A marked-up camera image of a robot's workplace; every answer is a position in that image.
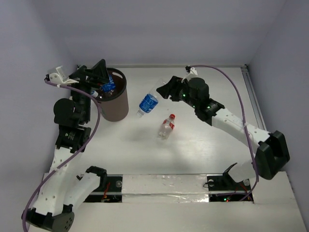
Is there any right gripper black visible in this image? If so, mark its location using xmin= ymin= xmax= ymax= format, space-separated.
xmin=156 ymin=75 xmax=198 ymax=109

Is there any blue label bottle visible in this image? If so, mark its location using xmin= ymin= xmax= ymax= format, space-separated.
xmin=101 ymin=75 xmax=116 ymax=93
xmin=137 ymin=79 xmax=166 ymax=118

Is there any red cap clear bottle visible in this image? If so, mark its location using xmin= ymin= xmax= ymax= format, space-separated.
xmin=158 ymin=114 xmax=175 ymax=140

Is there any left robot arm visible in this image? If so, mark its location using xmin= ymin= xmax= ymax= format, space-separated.
xmin=21 ymin=59 xmax=109 ymax=232

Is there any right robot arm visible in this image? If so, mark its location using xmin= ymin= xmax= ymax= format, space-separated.
xmin=156 ymin=76 xmax=290 ymax=189

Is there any brown round waste bin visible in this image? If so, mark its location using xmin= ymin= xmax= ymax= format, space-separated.
xmin=95 ymin=68 xmax=129 ymax=122

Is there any white foam strip with tape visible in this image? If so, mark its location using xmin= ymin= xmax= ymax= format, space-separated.
xmin=121 ymin=174 xmax=209 ymax=203

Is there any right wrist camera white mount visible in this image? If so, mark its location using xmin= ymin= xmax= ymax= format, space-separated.
xmin=182 ymin=66 xmax=198 ymax=83

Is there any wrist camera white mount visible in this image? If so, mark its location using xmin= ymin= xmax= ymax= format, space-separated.
xmin=182 ymin=66 xmax=198 ymax=83
xmin=45 ymin=66 xmax=79 ymax=85

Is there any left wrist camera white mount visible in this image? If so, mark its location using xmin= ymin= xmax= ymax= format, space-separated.
xmin=45 ymin=66 xmax=79 ymax=85

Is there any aluminium rail right edge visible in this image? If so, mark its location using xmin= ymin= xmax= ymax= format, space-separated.
xmin=240 ymin=65 xmax=267 ymax=130

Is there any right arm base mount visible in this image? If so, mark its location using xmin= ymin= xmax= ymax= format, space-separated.
xmin=203 ymin=174 xmax=253 ymax=203

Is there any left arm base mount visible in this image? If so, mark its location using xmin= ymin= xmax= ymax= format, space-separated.
xmin=84 ymin=175 xmax=123 ymax=203

